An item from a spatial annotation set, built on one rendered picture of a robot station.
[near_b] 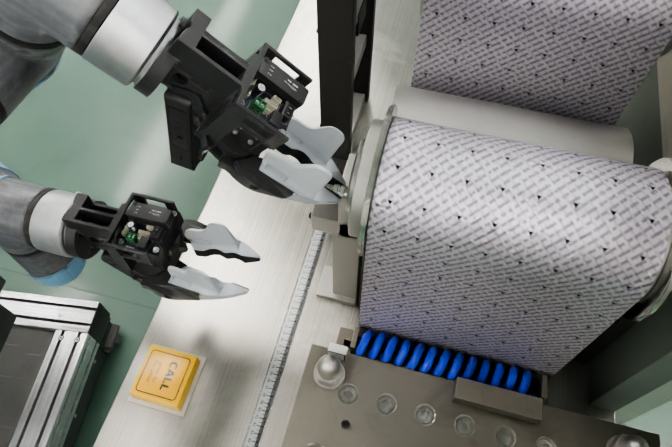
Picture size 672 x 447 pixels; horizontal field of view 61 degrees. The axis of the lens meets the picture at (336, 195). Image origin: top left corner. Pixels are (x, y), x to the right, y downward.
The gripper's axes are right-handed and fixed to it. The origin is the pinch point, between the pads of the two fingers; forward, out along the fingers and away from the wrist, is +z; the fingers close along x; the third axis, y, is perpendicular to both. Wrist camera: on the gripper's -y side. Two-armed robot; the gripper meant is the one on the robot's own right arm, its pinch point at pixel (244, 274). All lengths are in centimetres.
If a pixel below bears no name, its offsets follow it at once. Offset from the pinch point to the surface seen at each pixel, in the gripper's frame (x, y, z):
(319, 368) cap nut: -7.7, -2.2, 11.3
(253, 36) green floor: 154, -109, -67
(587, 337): -0.3, 6.3, 36.8
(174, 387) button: -11.2, -16.5, -8.2
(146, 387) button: -12.1, -16.5, -11.8
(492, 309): -0.3, 7.4, 27.3
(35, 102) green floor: 95, -109, -139
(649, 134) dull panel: 33, 2, 46
